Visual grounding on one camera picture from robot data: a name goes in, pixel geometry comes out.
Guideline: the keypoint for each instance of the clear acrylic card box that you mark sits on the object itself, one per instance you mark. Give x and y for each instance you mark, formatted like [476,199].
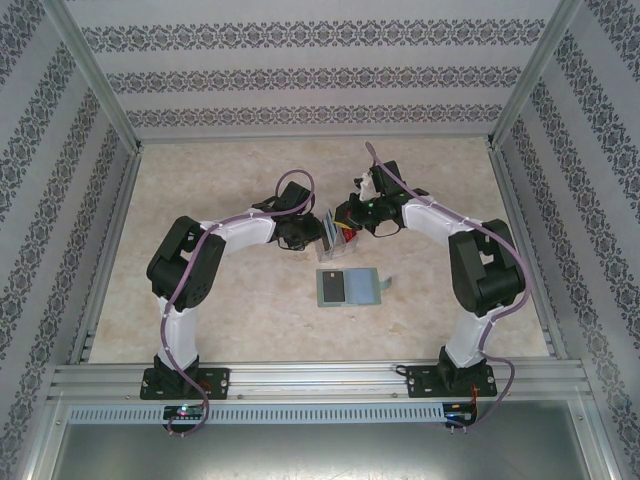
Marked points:
[345,252]

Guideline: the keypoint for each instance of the black credit card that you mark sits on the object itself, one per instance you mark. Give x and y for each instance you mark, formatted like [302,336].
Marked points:
[332,287]

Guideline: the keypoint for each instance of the grey-blue card holder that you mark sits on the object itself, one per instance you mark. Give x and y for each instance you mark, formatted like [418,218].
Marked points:
[362,287]

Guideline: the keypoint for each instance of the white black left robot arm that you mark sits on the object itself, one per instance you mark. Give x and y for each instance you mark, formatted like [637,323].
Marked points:
[245,235]

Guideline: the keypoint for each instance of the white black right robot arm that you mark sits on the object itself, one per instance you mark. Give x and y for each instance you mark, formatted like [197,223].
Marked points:
[430,221]

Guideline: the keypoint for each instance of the grey metal panel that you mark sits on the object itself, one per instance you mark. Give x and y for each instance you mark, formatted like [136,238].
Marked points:
[320,455]

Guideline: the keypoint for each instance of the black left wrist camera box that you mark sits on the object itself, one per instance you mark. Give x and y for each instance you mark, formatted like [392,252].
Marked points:
[294,196]

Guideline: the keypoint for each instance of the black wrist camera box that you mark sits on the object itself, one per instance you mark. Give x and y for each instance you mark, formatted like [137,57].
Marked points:
[392,180]
[294,196]

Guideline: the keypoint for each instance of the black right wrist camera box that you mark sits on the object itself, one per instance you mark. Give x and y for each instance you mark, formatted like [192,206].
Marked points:
[392,180]

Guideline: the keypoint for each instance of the aluminium side rail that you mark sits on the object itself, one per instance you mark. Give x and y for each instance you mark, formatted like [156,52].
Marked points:
[506,175]
[111,250]

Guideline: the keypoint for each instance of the aluminium mounting rail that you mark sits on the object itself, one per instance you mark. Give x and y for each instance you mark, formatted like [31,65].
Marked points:
[320,385]

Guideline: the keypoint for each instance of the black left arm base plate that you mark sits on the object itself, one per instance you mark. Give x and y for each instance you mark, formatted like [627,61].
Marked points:
[220,385]

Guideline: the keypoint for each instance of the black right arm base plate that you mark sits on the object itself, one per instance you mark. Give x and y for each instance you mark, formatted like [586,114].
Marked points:
[420,385]

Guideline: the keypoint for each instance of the aluminium frame post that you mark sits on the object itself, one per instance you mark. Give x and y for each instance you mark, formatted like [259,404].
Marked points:
[533,75]
[96,75]

